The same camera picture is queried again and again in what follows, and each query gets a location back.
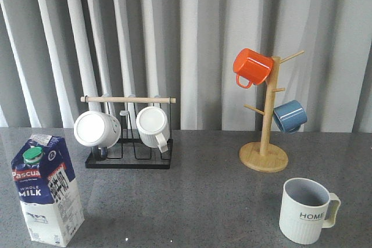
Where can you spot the white smooth hanging mug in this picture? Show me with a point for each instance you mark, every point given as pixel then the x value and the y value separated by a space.
pixel 97 130

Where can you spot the orange enamel mug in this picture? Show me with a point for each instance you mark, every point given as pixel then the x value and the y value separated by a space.
pixel 251 67

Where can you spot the blue white milk carton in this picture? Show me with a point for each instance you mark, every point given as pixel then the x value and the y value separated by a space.
pixel 48 191

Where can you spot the white HOME mug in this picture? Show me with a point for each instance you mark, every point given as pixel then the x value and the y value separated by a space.
pixel 307 208

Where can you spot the blue enamel mug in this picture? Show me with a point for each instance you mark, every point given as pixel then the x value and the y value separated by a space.
pixel 290 116

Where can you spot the white ribbed hanging mug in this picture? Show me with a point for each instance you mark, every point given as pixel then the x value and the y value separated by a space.
pixel 153 128

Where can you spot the wooden mug tree stand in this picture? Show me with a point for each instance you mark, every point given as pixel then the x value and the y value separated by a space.
pixel 263 156

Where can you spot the grey white curtain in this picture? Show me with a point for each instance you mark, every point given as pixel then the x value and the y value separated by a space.
pixel 53 52

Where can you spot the black wire mug rack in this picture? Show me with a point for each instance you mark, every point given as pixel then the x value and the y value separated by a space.
pixel 130 151

